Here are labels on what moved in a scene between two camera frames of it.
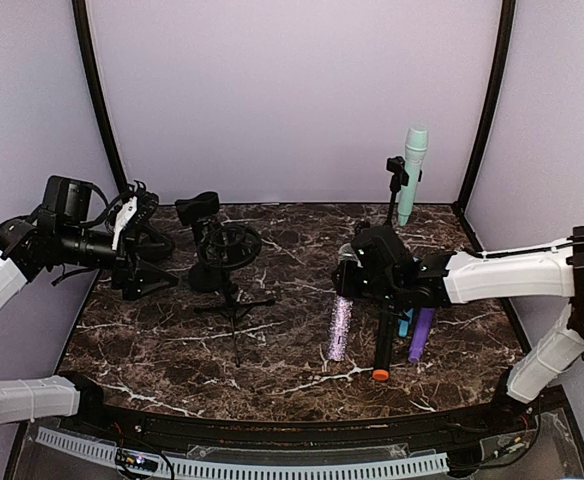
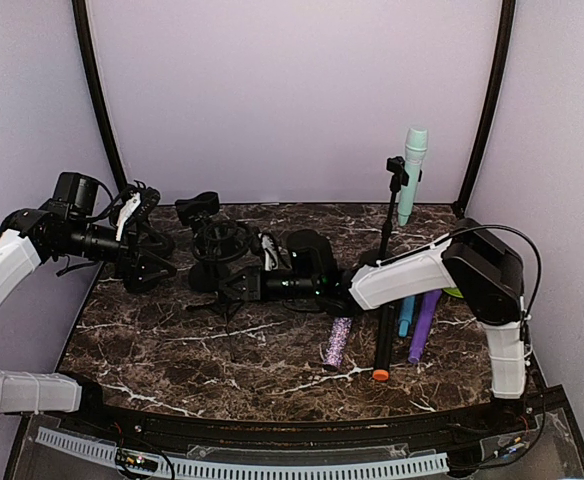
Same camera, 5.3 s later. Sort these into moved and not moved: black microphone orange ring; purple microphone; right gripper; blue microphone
Moved: right gripper
Not moved: black microphone orange ring; purple microphone; blue microphone
